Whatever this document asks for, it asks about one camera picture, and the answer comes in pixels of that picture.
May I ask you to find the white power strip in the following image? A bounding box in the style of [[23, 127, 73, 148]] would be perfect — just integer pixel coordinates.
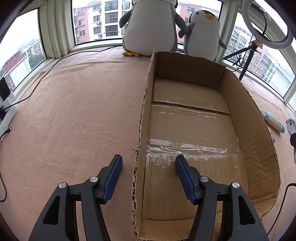
[[0, 97, 19, 135]]

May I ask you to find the small plush penguin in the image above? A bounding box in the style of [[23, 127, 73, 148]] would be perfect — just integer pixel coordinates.
[[178, 9, 227, 61]]

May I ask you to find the black tripod stand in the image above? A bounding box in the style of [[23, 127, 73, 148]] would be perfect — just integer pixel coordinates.
[[223, 40, 263, 81]]

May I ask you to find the pink floor blanket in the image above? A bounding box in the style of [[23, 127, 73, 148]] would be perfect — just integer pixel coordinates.
[[1, 49, 295, 240]]

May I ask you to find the white ring light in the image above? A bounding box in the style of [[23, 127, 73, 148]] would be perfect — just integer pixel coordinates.
[[241, 1, 293, 50]]

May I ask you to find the white usb cable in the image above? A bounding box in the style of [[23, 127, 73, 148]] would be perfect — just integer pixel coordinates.
[[285, 117, 296, 165]]

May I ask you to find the black cable on floor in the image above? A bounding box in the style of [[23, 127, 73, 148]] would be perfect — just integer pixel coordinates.
[[0, 45, 123, 203]]

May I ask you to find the open cardboard box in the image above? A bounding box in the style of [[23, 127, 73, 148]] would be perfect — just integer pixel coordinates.
[[132, 52, 280, 240]]

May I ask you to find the large plush penguin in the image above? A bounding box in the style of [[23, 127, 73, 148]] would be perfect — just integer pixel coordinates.
[[119, 0, 189, 57]]

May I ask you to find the black power adapter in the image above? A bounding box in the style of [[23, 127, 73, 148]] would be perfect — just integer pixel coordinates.
[[0, 77, 11, 101]]

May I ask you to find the white lotion bottle blue cap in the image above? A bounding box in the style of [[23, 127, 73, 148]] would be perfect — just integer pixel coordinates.
[[260, 109, 285, 133]]

